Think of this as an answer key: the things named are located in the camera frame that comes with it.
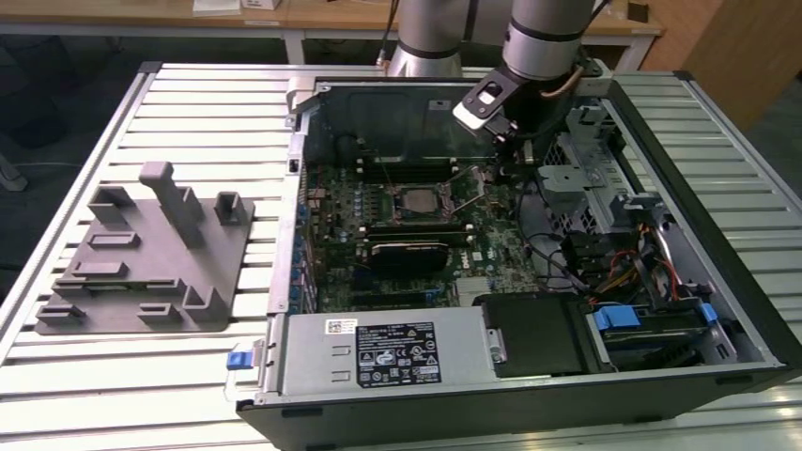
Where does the metal socket cover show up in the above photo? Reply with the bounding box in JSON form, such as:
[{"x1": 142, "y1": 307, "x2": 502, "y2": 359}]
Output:
[{"x1": 445, "y1": 164, "x2": 498, "y2": 211}]

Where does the copper coloured cable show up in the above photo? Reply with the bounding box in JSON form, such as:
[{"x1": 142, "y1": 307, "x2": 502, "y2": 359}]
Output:
[{"x1": 542, "y1": 70, "x2": 582, "y2": 101}]

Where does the white paper sheet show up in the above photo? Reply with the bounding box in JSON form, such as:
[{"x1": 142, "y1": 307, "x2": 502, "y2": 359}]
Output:
[{"x1": 191, "y1": 0, "x2": 243, "y2": 14}]

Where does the metal disk bay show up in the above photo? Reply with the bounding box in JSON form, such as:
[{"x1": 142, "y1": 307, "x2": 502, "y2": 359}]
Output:
[{"x1": 586, "y1": 300, "x2": 741, "y2": 375}]

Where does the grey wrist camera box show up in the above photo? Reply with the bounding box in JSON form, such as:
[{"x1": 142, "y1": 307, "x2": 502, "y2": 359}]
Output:
[{"x1": 574, "y1": 69, "x2": 614, "y2": 97}]

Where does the red wire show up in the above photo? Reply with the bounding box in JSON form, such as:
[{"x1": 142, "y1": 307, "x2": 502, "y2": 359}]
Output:
[{"x1": 610, "y1": 250, "x2": 684, "y2": 302}]

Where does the black drive box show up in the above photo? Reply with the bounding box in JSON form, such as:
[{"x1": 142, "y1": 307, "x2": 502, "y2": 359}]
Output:
[{"x1": 481, "y1": 291, "x2": 594, "y2": 380}]

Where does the grey metal drive cage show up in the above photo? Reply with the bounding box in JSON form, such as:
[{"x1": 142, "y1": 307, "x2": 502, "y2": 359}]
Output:
[{"x1": 536, "y1": 105, "x2": 634, "y2": 236}]

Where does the silver CPU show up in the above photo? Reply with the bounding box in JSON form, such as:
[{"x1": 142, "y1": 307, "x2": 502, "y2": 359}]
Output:
[{"x1": 401, "y1": 187, "x2": 445, "y2": 213}]

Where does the green RAM stick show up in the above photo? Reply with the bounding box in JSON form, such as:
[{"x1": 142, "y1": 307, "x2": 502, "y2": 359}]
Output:
[
  {"x1": 368, "y1": 222, "x2": 473, "y2": 247},
  {"x1": 79, "y1": 280, "x2": 183, "y2": 290}
]

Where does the black graphics card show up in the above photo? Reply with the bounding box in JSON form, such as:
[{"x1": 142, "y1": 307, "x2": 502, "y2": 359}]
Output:
[{"x1": 365, "y1": 241, "x2": 452, "y2": 274}]

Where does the wooden cabinet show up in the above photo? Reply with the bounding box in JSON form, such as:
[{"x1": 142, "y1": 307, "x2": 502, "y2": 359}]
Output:
[{"x1": 642, "y1": 0, "x2": 802, "y2": 135}]

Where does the silver chipset heatsink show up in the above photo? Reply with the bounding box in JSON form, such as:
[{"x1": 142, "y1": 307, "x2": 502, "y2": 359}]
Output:
[{"x1": 456, "y1": 275, "x2": 498, "y2": 300}]

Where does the green motherboard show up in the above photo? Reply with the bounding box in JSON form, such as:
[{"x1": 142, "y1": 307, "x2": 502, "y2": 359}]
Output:
[{"x1": 298, "y1": 162, "x2": 569, "y2": 315}]

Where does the black PC case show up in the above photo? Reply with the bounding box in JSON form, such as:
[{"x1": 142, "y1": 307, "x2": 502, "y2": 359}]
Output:
[{"x1": 235, "y1": 74, "x2": 792, "y2": 451}]

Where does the grey metal foot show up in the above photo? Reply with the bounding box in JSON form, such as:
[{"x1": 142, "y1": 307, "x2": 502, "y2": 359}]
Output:
[{"x1": 0, "y1": 152, "x2": 29, "y2": 193}]

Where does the CPU socket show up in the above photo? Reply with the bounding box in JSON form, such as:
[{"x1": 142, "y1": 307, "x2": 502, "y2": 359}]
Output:
[{"x1": 386, "y1": 181, "x2": 458, "y2": 223}]

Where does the grey power supply unit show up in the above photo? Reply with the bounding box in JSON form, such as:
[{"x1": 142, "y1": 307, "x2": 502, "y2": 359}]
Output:
[{"x1": 275, "y1": 311, "x2": 505, "y2": 397}]

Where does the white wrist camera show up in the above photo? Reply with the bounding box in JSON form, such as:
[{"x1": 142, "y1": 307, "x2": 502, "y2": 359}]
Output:
[{"x1": 452, "y1": 78, "x2": 524, "y2": 140}]

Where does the blue disk carrier handle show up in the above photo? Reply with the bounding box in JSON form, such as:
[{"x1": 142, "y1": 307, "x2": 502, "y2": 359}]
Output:
[{"x1": 593, "y1": 303, "x2": 642, "y2": 333}]

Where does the grey parts rack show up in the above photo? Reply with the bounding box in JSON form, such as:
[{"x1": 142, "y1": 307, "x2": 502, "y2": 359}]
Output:
[{"x1": 34, "y1": 161, "x2": 259, "y2": 335}]

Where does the wooden desk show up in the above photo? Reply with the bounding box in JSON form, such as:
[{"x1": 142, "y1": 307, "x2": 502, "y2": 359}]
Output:
[{"x1": 0, "y1": 0, "x2": 668, "y2": 71}]

